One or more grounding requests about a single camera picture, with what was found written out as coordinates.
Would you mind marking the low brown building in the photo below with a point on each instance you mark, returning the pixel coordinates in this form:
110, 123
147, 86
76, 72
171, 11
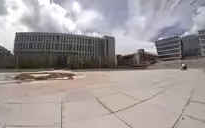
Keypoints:
138, 58

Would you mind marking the large grey office building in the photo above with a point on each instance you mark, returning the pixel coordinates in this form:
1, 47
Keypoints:
60, 45

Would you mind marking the brown dirt bed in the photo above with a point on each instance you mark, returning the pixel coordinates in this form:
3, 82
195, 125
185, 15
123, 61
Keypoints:
45, 76

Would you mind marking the pale concrete slab pavement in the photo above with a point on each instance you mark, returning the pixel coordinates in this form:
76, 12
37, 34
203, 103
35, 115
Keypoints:
123, 90

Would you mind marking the glass banded building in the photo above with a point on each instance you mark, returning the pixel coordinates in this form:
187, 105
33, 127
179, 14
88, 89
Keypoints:
171, 46

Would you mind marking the grey concrete wall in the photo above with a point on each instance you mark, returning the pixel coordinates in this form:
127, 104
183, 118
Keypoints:
190, 62

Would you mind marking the row of small trees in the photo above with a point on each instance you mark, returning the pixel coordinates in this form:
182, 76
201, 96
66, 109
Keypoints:
40, 62

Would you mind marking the dark green tree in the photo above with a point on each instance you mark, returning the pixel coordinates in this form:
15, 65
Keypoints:
0, 51

